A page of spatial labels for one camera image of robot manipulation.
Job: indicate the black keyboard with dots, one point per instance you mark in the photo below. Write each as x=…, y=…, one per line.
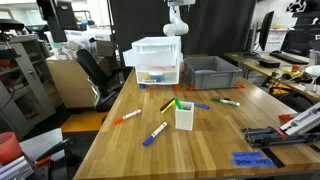
x=286, y=58

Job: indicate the blue tape labels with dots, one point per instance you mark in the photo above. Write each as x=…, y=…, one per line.
x=250, y=159

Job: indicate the grey metal cabinet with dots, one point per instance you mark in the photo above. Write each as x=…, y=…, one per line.
x=24, y=102

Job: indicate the yellow black marker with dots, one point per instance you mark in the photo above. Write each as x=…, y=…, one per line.
x=167, y=104

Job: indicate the wooden side desk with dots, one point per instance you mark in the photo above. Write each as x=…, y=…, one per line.
x=274, y=73

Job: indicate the white square pen holder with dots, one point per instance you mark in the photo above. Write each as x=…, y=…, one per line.
x=184, y=117

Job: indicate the red plastic cup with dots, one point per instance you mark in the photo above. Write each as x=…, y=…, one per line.
x=10, y=149

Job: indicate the black computer monitor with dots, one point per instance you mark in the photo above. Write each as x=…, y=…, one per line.
x=265, y=28

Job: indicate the black orange handled tool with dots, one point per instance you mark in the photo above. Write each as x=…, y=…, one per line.
x=46, y=156

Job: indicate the green capped white marker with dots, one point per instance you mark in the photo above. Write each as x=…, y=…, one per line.
x=233, y=103

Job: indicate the black office chair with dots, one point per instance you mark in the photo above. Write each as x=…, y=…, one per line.
x=105, y=95

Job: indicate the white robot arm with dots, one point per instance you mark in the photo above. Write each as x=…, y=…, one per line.
x=176, y=26

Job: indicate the orange capped white marker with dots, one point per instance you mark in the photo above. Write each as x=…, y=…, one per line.
x=126, y=116

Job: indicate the white top drawer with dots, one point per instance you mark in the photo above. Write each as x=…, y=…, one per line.
x=152, y=55

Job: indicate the purple capped white marker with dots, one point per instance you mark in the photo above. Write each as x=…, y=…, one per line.
x=154, y=134

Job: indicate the clear storage box with items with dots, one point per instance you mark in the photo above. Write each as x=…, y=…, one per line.
x=75, y=40

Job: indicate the green marker in holder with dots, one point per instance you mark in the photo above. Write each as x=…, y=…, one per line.
x=178, y=104

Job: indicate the grey plastic storage bin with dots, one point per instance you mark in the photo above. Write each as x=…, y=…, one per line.
x=210, y=72

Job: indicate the black aluminium rail clamp assembly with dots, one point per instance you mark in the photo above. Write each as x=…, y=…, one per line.
x=297, y=130

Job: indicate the white plastic drawer cabinet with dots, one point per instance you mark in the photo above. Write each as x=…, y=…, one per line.
x=161, y=75

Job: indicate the blue marker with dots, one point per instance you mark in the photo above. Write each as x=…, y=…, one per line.
x=199, y=104

